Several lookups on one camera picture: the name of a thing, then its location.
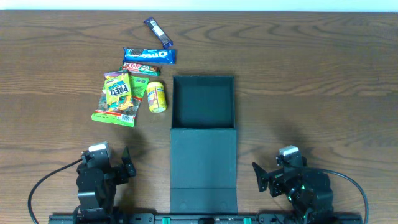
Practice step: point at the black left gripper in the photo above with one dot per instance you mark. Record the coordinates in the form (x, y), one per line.
(122, 171)

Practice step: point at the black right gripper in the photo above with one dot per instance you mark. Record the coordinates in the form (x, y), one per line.
(268, 179)

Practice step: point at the green gummy candy bag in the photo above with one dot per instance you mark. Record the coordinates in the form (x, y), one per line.
(124, 117)

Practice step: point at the dark green box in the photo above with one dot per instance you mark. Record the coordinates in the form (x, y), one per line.
(203, 146)

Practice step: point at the yellow Pretz snack box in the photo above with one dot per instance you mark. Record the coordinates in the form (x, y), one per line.
(118, 90)

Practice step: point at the blue Oreo cookie pack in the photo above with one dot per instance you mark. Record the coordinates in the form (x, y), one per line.
(160, 56)

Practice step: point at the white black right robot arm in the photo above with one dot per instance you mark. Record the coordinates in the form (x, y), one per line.
(307, 190)

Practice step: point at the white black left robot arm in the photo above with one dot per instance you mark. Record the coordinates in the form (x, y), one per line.
(97, 183)

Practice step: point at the yellow Mentos bottle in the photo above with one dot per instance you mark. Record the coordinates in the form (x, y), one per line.
(156, 97)

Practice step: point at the red KitKat Milo bar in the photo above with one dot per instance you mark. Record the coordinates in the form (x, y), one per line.
(142, 69)

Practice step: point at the dark blue chocolate bar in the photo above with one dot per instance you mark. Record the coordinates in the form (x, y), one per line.
(159, 33)

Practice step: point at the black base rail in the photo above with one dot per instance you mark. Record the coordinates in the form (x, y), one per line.
(148, 218)

